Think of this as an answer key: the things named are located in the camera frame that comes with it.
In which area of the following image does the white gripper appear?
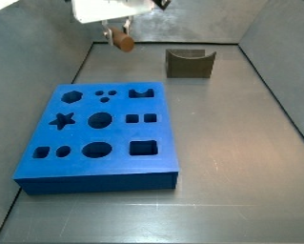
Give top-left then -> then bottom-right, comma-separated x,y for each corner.
70,0 -> 172,46

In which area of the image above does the blue foam shape-sorting block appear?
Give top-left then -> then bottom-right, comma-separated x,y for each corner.
13,82 -> 180,194

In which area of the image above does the brown wooden cylinder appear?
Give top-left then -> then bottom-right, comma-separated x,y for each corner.
110,27 -> 135,52

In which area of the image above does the dark grey curved cradle stand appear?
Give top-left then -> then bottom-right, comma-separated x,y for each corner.
166,49 -> 216,78

